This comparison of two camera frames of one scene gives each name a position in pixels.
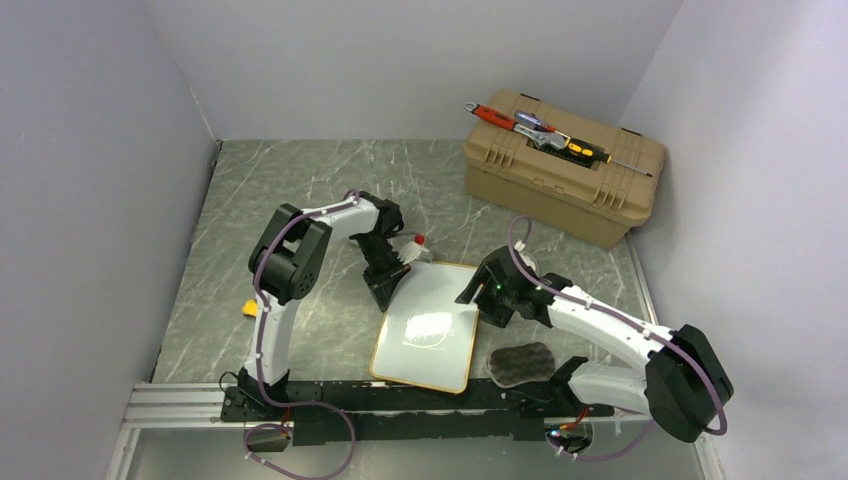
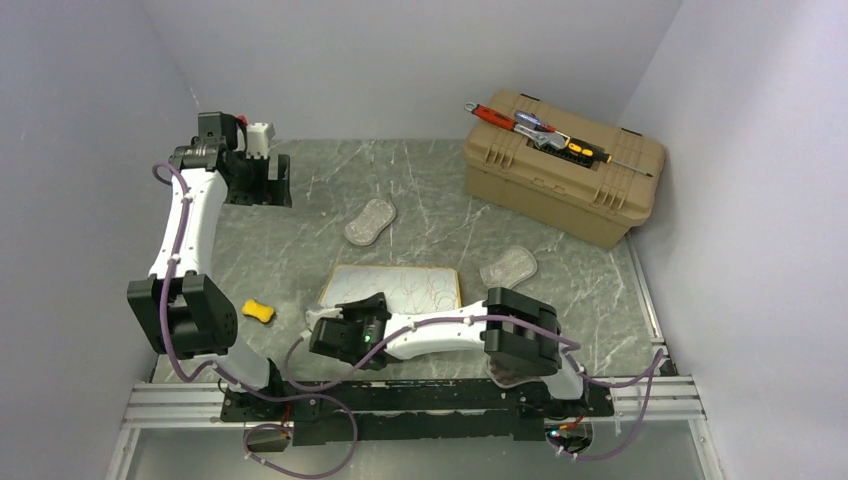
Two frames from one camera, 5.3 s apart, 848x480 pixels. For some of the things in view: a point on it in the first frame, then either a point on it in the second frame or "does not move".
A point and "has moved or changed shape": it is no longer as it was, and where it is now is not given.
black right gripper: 495,315 -> 374,305
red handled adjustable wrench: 542,138 does not move
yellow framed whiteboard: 427,338 has moved or changed shape
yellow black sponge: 250,308 does not move
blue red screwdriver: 530,119 does not move
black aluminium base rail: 330,411 does not move
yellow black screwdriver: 585,149 does not move
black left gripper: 383,285 -> 269,192
